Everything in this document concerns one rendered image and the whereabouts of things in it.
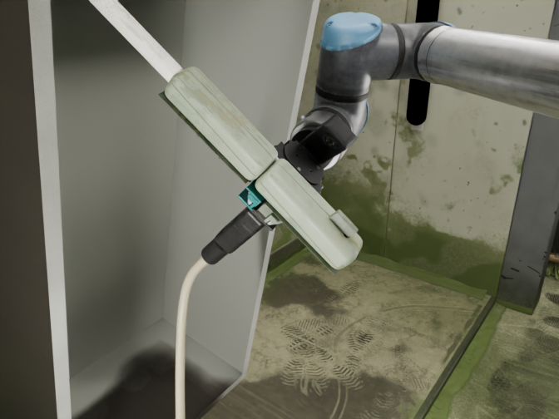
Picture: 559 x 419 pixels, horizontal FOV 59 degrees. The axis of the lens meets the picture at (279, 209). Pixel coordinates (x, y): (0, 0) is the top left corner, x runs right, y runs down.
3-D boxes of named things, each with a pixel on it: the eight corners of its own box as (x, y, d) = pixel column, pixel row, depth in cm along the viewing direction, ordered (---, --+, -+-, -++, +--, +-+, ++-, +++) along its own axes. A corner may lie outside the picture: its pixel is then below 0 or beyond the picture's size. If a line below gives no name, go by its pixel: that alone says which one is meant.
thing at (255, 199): (265, 194, 66) (275, 186, 64) (251, 211, 63) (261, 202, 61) (252, 180, 66) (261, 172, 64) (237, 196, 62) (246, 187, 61)
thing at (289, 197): (273, 302, 77) (378, 234, 62) (259, 322, 73) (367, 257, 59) (42, 70, 73) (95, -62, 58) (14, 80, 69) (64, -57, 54)
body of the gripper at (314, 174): (279, 219, 74) (309, 180, 83) (317, 190, 68) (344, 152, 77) (244, 181, 73) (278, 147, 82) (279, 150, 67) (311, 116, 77)
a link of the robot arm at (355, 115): (327, 75, 90) (320, 125, 96) (300, 99, 81) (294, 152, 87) (377, 86, 88) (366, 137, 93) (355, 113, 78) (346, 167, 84)
